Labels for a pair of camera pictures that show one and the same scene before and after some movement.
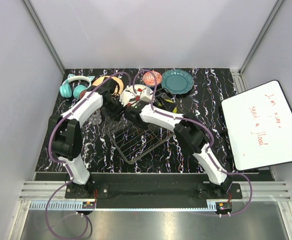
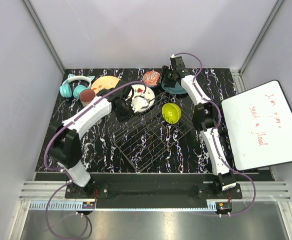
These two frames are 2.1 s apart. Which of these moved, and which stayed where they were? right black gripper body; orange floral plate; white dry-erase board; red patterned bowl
Moved: right black gripper body
Stayed: red patterned bowl; white dry-erase board; orange floral plate
